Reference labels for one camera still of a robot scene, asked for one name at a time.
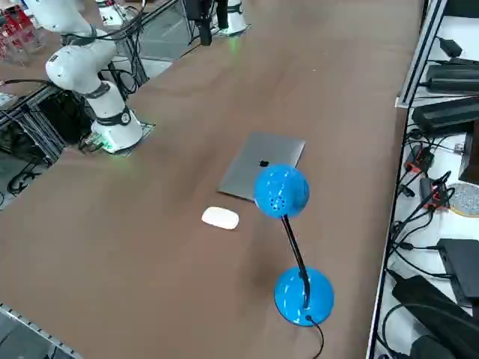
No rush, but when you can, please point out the white computer mouse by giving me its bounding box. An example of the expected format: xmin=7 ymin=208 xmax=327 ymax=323
xmin=201 ymin=206 xmax=240 ymax=232

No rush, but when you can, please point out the grey closed laptop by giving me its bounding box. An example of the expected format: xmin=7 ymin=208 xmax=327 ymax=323
xmin=216 ymin=130 xmax=307 ymax=203

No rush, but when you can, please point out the black computer case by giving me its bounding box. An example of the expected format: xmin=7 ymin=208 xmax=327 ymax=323
xmin=37 ymin=89 xmax=94 ymax=145

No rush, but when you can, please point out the blue desk lamp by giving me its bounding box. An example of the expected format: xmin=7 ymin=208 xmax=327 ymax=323
xmin=253 ymin=163 xmax=335 ymax=328

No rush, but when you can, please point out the clear box with red items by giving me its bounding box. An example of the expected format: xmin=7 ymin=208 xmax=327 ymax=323
xmin=0 ymin=7 xmax=48 ymax=67

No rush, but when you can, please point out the small black power adapter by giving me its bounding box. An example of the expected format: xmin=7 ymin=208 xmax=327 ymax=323
xmin=437 ymin=36 xmax=464 ymax=58

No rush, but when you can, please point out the red and black plug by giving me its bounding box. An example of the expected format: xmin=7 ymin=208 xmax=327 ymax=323
xmin=406 ymin=144 xmax=436 ymax=174
xmin=418 ymin=177 xmax=454 ymax=212

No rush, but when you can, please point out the dark brown box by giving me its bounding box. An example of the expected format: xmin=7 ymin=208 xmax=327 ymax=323
xmin=458 ymin=119 xmax=479 ymax=185

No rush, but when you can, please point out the round speckled disc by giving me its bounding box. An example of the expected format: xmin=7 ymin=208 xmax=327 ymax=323
xmin=447 ymin=182 xmax=479 ymax=218

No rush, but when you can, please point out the flat black box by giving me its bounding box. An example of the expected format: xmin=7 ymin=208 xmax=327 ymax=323
xmin=436 ymin=238 xmax=479 ymax=308

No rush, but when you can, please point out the bulky black power brick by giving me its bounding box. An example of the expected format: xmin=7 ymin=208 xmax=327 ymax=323
xmin=391 ymin=274 xmax=479 ymax=359

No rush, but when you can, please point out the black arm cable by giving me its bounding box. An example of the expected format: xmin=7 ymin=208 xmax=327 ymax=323
xmin=0 ymin=79 xmax=52 ymax=88

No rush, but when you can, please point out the aluminium rack frame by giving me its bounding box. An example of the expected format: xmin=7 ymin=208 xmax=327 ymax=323
xmin=0 ymin=84 xmax=68 ymax=168

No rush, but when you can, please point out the aluminium frame post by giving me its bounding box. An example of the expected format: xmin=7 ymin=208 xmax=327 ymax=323
xmin=395 ymin=0 xmax=448 ymax=109

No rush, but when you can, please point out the black lamp cable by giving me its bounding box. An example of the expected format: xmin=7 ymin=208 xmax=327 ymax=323
xmin=305 ymin=315 xmax=325 ymax=359

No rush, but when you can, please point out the aluminium table rail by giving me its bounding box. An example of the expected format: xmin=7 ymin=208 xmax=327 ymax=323
xmin=0 ymin=301 xmax=83 ymax=359

